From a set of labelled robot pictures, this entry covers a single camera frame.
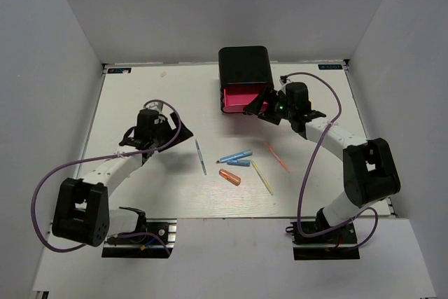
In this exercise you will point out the blue thin pen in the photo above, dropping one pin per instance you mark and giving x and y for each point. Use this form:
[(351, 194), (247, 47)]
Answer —
[(201, 159)]

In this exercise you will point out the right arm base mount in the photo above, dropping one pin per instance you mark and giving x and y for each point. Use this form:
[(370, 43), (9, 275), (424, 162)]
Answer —
[(337, 245)]

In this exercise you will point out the yellow thin pen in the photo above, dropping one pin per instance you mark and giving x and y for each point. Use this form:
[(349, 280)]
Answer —
[(262, 178)]

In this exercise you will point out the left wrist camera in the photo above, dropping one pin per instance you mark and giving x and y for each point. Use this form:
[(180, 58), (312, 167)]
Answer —
[(155, 105)]

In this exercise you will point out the blue highlighter pen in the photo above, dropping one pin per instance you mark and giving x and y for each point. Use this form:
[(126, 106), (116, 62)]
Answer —
[(235, 156)]

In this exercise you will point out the black drawer cabinet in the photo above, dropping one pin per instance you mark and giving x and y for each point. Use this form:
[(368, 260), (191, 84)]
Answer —
[(244, 65)]

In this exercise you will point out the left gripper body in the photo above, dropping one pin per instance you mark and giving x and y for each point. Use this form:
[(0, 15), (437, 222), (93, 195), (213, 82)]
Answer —
[(164, 132)]

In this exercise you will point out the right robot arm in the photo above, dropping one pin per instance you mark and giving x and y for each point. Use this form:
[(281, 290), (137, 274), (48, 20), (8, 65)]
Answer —
[(369, 171)]

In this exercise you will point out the blue marker cap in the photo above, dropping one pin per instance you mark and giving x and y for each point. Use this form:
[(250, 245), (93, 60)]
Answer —
[(239, 163)]

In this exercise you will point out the pink drawer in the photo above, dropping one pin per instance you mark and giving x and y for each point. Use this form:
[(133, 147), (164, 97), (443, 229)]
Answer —
[(235, 97)]

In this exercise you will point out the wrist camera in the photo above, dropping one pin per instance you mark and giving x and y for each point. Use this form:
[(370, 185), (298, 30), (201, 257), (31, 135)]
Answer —
[(155, 105), (284, 80)]

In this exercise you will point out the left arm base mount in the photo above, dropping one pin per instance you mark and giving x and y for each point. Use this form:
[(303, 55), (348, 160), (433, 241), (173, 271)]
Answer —
[(155, 240)]

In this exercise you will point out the right table logo sticker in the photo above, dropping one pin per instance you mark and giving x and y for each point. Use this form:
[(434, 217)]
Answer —
[(330, 66)]

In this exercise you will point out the table logo sticker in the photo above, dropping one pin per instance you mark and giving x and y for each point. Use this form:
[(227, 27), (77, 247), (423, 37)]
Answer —
[(124, 70), (330, 66)]

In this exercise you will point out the orange marker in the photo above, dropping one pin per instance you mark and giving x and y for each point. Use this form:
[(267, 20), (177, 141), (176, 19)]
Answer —
[(230, 177)]

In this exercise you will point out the left table logo sticker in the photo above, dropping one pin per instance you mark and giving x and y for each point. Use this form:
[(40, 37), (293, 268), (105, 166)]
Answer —
[(124, 70)]

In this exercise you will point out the red thin pen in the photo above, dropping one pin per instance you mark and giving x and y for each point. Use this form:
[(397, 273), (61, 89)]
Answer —
[(278, 159)]

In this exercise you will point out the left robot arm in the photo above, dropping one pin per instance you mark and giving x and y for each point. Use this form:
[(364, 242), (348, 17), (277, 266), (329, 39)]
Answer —
[(82, 212)]

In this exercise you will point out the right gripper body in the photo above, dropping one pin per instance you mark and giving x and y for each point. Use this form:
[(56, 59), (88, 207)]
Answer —
[(278, 108)]

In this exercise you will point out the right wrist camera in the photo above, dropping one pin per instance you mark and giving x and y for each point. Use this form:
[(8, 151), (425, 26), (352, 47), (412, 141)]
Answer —
[(284, 80)]

